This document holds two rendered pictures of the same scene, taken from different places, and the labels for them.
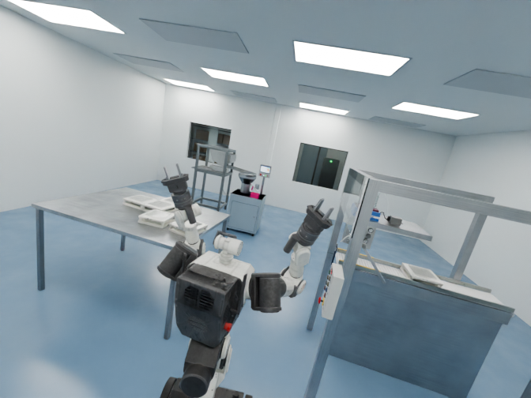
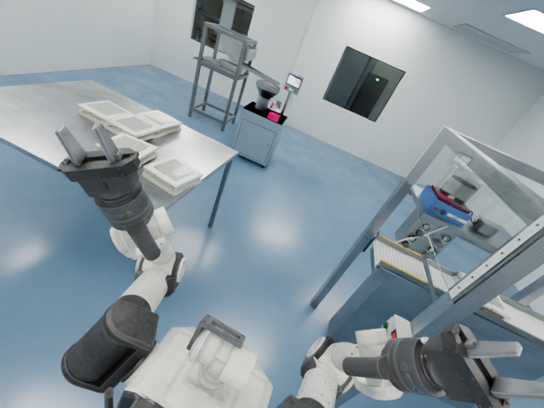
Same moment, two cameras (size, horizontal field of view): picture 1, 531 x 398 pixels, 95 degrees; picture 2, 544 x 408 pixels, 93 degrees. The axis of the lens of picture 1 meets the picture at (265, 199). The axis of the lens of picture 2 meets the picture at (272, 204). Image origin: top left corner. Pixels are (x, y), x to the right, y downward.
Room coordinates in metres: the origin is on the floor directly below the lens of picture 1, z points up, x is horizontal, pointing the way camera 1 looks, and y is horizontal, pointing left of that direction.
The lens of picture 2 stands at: (0.74, 0.18, 1.87)
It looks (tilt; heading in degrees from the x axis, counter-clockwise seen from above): 33 degrees down; 353
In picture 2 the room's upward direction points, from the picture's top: 24 degrees clockwise
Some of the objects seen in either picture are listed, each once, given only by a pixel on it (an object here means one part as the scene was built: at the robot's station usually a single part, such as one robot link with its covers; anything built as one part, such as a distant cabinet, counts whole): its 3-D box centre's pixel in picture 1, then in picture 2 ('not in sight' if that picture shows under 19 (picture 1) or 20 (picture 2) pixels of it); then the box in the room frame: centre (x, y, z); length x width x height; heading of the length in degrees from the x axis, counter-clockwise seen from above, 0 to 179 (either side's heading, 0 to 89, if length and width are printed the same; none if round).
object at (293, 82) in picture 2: (263, 180); (288, 96); (4.88, 0.12, 1.07); 0.23 x 0.10 x 0.62; 84
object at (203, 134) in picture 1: (209, 144); (222, 23); (7.53, 2.00, 1.43); 1.32 x 0.01 x 1.11; 84
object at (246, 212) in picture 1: (246, 212); (258, 135); (4.76, 0.34, 0.38); 0.63 x 0.57 x 0.76; 84
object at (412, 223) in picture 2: (358, 232); (424, 234); (1.95, -0.82, 1.25); 0.22 x 0.11 x 0.20; 79
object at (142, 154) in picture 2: (158, 215); (128, 146); (2.18, 0.97, 0.96); 0.25 x 0.24 x 0.02; 175
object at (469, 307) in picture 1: (412, 284); (465, 302); (1.96, -1.41, 0.88); 1.30 x 0.29 x 0.10; 79
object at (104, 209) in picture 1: (145, 211); (113, 131); (2.43, 1.22, 0.88); 1.50 x 1.10 x 0.04; 79
